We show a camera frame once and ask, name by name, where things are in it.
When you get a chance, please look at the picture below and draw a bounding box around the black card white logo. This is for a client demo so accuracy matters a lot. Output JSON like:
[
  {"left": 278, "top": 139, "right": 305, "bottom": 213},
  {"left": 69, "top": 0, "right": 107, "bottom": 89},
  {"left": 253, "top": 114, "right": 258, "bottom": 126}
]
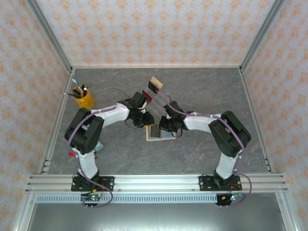
[{"left": 150, "top": 125, "right": 161, "bottom": 140}]

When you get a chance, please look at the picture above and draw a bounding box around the grey metal shelf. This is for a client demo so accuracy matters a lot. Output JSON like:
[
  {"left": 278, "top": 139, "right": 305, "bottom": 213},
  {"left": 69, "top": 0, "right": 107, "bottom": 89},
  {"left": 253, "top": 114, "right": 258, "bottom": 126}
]
[{"left": 26, "top": 203, "right": 289, "bottom": 231}]

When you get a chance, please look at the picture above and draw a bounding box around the small green circuit board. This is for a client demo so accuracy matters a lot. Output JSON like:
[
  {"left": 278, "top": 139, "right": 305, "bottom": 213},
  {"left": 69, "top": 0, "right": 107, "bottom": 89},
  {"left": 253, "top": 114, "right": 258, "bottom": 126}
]
[
  {"left": 80, "top": 190, "right": 104, "bottom": 202},
  {"left": 222, "top": 191, "right": 244, "bottom": 202}
]

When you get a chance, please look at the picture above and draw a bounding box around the yellow pen cup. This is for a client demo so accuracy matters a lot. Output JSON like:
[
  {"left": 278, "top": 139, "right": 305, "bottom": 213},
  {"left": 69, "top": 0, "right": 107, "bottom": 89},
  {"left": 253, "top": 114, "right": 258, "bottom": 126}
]
[{"left": 72, "top": 86, "right": 95, "bottom": 111}]

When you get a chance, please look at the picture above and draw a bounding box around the grey slotted cable duct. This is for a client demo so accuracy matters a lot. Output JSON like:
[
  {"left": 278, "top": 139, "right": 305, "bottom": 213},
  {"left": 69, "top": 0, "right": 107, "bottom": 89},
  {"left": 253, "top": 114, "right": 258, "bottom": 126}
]
[{"left": 36, "top": 195, "right": 241, "bottom": 204}]

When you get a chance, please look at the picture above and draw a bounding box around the light blue card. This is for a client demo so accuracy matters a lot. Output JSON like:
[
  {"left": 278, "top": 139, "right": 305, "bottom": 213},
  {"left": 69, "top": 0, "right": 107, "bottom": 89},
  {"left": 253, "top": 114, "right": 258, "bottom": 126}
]
[{"left": 160, "top": 128, "right": 173, "bottom": 140}]

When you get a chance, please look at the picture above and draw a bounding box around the clear acrylic card stand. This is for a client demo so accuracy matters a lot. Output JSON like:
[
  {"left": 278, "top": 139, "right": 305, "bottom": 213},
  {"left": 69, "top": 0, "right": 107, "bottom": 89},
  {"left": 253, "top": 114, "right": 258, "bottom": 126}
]
[{"left": 144, "top": 84, "right": 173, "bottom": 118}]

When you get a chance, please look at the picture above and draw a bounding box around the aluminium frame leg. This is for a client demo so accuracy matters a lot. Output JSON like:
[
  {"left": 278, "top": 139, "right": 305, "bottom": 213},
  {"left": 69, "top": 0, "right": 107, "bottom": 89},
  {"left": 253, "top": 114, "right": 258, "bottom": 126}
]
[
  {"left": 13, "top": 193, "right": 37, "bottom": 231},
  {"left": 275, "top": 192, "right": 299, "bottom": 231}
]

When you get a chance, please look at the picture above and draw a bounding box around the red card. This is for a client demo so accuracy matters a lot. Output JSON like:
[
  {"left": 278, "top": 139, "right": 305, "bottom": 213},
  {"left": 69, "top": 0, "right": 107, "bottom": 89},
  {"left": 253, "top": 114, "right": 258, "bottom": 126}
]
[{"left": 141, "top": 89, "right": 153, "bottom": 103}]

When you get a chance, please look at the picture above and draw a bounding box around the plain black card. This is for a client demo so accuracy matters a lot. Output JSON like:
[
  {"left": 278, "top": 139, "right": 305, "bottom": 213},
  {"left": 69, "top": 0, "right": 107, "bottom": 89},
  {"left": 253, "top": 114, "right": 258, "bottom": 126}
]
[{"left": 147, "top": 80, "right": 159, "bottom": 94}]

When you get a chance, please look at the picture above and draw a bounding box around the gold VIP card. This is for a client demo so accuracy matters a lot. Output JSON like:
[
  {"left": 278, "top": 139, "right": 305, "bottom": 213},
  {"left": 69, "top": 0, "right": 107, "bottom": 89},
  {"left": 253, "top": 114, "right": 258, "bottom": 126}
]
[{"left": 151, "top": 76, "right": 164, "bottom": 89}]

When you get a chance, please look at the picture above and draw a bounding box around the aluminium table side rail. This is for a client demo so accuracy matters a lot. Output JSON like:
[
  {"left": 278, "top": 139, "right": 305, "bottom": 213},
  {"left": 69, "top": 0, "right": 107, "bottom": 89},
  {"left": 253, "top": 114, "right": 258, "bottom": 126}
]
[
  {"left": 239, "top": 68, "right": 275, "bottom": 174},
  {"left": 38, "top": 69, "right": 75, "bottom": 174}
]

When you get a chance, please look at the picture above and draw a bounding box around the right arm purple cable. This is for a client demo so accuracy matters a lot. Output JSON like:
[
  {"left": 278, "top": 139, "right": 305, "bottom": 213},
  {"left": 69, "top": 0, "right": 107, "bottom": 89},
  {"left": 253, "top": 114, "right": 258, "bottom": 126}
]
[{"left": 165, "top": 93, "right": 253, "bottom": 207}]

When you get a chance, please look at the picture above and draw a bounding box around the aluminium table end rail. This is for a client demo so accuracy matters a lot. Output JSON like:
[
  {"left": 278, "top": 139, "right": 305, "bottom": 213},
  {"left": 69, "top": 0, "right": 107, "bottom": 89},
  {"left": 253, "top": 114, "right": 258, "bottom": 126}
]
[{"left": 72, "top": 64, "right": 241, "bottom": 70}]

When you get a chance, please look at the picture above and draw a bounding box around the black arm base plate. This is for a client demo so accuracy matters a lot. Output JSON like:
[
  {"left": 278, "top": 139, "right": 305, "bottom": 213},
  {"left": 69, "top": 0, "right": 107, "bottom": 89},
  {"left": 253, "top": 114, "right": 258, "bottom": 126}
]
[
  {"left": 71, "top": 176, "right": 115, "bottom": 192},
  {"left": 199, "top": 175, "right": 241, "bottom": 192}
]

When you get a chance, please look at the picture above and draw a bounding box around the aluminium corner post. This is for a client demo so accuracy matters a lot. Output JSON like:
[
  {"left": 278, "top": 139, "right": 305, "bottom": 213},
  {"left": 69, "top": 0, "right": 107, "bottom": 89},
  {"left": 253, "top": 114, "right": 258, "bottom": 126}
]
[
  {"left": 239, "top": 0, "right": 287, "bottom": 73},
  {"left": 25, "top": 0, "right": 74, "bottom": 73}
]

